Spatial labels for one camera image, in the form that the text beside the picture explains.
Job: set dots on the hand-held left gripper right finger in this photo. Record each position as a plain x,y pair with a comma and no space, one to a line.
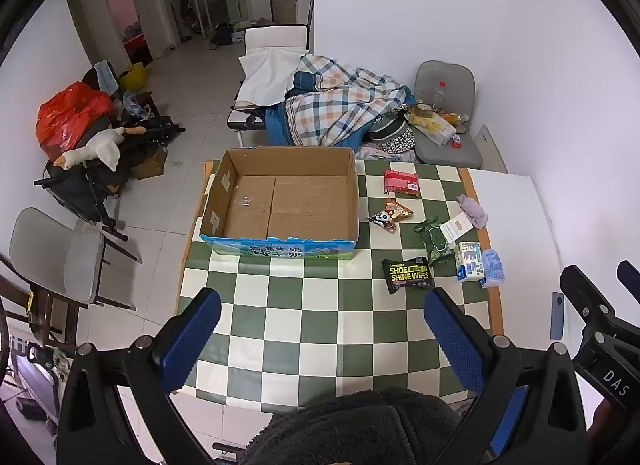
452,340

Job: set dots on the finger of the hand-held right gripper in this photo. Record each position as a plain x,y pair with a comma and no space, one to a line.
582,297
630,277

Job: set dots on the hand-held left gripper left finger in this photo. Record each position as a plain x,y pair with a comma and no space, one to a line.
192,340

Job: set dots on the white and blue tissue box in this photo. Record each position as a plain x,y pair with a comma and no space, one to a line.
467,262

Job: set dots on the black wet wipes packet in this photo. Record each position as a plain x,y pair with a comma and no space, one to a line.
407,275

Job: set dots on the blue tissue pack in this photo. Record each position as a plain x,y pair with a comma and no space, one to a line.
492,267

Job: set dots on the green wet wipes packet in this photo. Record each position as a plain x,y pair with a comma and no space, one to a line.
434,241

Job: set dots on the white cigarette pack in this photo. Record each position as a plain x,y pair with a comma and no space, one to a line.
457,230

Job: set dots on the colourful cartoon snack packet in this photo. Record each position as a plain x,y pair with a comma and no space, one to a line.
392,215

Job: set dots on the red snack packet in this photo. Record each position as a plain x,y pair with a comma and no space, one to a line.
400,182

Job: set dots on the blue phone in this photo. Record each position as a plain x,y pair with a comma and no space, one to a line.
557,315

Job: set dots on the green checked tablecloth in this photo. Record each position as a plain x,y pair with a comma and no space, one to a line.
320,325

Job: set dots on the purple sock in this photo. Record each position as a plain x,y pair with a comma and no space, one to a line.
474,210

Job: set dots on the person's dark fleece clothing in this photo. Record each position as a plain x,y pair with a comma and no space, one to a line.
350,430

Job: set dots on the grey folding chair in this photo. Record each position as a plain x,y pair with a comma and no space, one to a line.
55,255

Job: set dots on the small brown cardboard box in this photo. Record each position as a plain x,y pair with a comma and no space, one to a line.
150,162

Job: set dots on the black stroller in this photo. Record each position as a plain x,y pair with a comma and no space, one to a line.
80,190

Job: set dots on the pink printed cloth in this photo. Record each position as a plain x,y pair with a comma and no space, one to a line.
385,154

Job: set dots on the small red box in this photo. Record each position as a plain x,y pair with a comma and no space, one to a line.
457,142

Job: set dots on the black and white patterned hat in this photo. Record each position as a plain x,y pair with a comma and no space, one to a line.
395,137

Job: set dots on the yellow snack bag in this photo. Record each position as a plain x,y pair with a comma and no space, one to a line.
435,130

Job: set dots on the white goose plush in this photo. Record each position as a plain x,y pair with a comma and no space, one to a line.
102,145

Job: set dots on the brown tape roll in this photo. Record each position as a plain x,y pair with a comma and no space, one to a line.
423,112

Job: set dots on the clear plastic bottle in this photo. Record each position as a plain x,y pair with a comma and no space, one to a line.
440,95

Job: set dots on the red plastic bag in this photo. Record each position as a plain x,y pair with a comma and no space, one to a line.
70,115

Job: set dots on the grey cushioned chair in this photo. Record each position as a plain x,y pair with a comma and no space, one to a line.
450,75

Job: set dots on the plaid blanket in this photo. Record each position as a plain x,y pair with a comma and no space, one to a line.
340,100

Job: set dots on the yellow bucket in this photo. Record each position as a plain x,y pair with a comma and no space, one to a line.
134,77

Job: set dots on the white pillow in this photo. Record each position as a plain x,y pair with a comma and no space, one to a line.
267,77

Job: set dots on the light blue cloth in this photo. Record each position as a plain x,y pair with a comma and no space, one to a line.
105,75

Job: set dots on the black bag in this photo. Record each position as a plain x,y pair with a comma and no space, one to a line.
222,35

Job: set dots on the white chair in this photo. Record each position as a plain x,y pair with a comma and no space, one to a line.
275,37

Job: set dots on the white appliance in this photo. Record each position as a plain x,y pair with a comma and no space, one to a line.
300,2

